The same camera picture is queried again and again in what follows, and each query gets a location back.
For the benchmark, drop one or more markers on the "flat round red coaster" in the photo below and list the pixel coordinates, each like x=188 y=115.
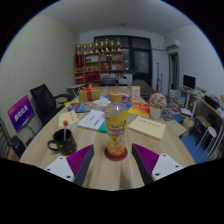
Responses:
x=116 y=158

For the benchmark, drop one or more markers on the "yellow gift box red ribbon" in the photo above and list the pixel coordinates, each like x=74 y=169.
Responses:
x=89 y=94

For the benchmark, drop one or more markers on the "grey-brown chair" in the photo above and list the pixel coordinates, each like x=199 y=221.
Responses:
x=143 y=86

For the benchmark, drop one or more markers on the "white book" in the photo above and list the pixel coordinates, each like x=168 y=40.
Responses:
x=90 y=120

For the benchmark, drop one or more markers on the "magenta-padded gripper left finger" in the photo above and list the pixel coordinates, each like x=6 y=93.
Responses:
x=63 y=166

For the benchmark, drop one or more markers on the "white wall air conditioner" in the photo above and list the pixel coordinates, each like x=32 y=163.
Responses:
x=172 y=44

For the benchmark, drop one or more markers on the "cluttered wooden side desk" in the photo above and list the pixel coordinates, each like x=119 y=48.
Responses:
x=206 y=106

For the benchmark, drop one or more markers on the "purple sign board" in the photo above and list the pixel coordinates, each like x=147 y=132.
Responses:
x=20 y=113

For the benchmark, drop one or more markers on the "teal book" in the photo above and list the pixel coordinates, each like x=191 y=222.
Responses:
x=102 y=128

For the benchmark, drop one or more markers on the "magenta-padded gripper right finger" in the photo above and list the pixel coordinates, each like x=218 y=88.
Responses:
x=163 y=166

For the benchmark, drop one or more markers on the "yellow-label clear drink bottle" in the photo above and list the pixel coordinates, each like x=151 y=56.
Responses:
x=116 y=128

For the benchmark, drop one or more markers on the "dark glass door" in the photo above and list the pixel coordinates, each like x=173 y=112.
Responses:
x=141 y=60

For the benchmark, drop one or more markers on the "black office chair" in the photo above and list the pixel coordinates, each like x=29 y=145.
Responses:
x=41 y=101

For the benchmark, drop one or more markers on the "red-ball stirrer stick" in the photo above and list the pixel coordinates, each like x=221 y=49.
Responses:
x=65 y=123

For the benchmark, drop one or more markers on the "white round stool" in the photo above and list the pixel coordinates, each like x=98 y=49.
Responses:
x=207 y=133

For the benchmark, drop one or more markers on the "black computer monitor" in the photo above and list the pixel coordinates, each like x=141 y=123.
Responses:
x=189 y=81

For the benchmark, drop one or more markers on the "blue book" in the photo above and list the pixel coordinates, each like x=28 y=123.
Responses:
x=178 y=119

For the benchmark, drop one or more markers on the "wooden shelf unit with trophies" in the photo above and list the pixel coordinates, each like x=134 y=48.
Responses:
x=100 y=63

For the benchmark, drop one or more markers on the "blue and red brochure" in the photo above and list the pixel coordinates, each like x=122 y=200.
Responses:
x=77 y=107

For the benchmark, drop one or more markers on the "small cream and orange box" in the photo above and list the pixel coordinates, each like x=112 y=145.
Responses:
x=135 y=94

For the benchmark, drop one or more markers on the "pink flowers in white pot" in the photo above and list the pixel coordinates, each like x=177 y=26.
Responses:
x=157 y=101

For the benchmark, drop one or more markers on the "black dotted mug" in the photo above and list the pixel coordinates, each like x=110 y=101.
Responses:
x=65 y=145

